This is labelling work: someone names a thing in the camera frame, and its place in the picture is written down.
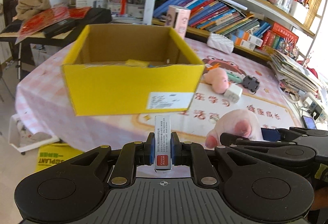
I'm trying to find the black keyboard piano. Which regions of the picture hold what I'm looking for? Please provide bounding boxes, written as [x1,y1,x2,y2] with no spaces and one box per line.
[1,8,112,46]

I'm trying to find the yellow tape roll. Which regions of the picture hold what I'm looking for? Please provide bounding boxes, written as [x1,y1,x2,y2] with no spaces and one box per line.
[125,59,150,67]

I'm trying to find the person right hand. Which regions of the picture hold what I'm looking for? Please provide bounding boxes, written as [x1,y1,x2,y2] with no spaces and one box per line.
[307,186,327,223]

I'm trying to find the white quilted handbag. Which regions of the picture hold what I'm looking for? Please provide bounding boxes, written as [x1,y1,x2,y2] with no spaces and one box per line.
[207,33,234,54]

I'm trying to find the pink chick plush toy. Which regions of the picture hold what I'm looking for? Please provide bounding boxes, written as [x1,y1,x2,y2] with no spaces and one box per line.
[204,65,230,94]

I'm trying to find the white charger plug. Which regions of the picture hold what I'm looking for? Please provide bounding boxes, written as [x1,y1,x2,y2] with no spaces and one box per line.
[223,84,243,103]

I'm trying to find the orange blue box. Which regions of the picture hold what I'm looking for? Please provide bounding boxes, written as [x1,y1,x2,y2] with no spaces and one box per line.
[236,29,263,47]
[229,34,256,51]

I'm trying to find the grey toy car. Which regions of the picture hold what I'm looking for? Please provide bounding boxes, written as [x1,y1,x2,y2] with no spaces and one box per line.
[242,75,260,93]

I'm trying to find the brown folded cloth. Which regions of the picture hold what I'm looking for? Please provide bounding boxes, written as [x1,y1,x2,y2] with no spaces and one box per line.
[16,0,51,21]

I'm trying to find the red tassel ornament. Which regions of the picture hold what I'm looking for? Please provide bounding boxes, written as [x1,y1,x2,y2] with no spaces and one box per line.
[120,0,127,15]

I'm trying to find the red paper sheets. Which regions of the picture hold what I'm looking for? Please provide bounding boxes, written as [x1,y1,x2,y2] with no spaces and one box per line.
[15,6,91,44]

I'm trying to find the green toy comb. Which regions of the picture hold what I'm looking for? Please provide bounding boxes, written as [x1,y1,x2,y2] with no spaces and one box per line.
[227,72,243,84]

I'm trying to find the pink paw plush toy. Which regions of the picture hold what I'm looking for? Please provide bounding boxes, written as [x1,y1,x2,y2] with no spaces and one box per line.
[205,109,263,149]

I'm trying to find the stack of magazines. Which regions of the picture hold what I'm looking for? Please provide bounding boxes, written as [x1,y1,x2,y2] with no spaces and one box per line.
[268,50,327,96]

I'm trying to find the pink checkered tablecloth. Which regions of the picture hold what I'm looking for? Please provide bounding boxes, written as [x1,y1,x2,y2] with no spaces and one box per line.
[14,36,303,179]

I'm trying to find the small white red box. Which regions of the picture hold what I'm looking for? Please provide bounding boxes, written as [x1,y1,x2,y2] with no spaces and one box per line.
[154,115,172,172]

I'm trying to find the yellow cardboard box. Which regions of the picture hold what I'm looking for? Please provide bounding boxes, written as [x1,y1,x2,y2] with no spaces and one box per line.
[62,24,205,116]

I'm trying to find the orange blue box upper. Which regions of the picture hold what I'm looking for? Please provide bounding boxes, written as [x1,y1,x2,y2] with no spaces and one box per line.
[236,29,263,47]

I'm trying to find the pink cylindrical humidifier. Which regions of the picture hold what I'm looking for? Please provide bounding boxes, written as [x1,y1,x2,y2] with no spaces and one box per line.
[165,5,191,39]

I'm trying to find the smartphone on table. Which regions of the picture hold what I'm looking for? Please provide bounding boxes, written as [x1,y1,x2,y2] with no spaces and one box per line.
[301,116,317,130]

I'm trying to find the row of leaning books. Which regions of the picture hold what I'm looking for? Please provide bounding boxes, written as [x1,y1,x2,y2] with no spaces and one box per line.
[153,0,271,38]

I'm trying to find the yellow fertilizer bag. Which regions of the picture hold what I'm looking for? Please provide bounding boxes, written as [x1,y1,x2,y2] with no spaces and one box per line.
[36,143,83,172]

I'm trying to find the white floor tray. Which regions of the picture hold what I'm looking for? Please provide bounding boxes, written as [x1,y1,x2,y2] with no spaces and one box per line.
[8,114,60,155]

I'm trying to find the red boxed book set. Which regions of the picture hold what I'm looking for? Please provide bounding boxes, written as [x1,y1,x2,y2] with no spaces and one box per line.
[260,21,298,51]

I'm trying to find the orange blue box lower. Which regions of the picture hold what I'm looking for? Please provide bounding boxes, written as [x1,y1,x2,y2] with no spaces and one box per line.
[229,34,256,51]

